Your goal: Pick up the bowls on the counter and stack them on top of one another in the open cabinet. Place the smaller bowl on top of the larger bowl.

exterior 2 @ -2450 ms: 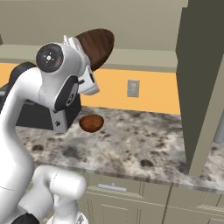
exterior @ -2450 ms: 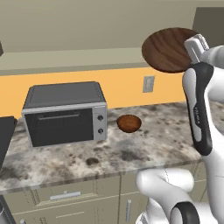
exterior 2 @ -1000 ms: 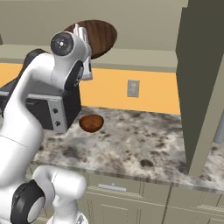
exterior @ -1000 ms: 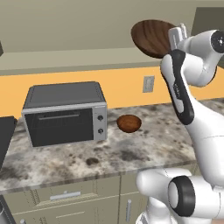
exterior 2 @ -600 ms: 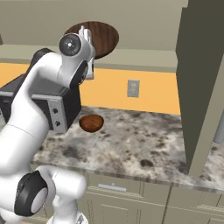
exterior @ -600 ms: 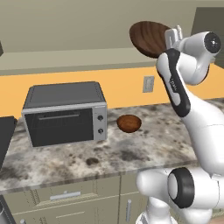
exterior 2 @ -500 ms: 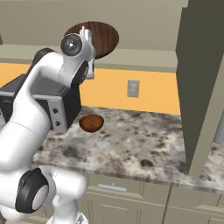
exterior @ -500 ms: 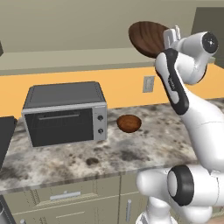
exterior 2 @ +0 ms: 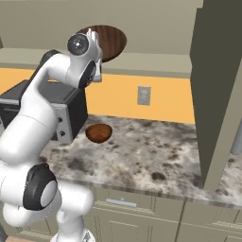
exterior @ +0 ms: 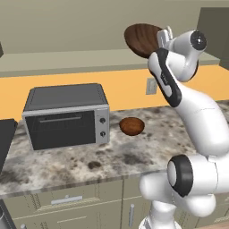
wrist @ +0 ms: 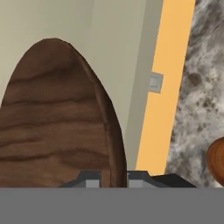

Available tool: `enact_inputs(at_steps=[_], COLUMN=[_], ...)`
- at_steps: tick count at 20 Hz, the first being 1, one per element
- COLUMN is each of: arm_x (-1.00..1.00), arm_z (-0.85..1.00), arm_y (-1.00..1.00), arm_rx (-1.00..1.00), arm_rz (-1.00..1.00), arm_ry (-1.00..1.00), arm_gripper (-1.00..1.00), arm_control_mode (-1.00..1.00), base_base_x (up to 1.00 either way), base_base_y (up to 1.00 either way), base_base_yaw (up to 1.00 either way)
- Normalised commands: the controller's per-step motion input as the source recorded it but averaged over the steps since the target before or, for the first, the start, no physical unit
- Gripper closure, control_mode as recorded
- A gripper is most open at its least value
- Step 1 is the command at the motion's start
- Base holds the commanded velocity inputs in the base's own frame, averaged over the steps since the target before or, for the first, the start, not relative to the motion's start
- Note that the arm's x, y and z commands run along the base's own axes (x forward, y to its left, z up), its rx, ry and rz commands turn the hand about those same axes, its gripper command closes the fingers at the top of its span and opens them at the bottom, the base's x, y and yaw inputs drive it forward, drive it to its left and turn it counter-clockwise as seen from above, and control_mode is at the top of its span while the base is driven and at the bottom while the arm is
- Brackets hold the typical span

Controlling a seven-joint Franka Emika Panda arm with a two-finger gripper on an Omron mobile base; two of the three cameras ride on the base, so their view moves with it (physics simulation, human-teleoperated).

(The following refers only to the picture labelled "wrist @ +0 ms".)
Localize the beige cabinet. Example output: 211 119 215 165
0 0 165 172

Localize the grey wall socket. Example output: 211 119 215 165
148 71 165 95

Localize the dark brown wooden bowl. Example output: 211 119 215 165
0 37 128 188

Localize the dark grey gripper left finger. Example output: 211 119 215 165
59 170 102 188

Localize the orange-brown wooden bowl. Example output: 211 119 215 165
206 136 224 188

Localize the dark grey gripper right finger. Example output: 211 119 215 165
127 171 197 188

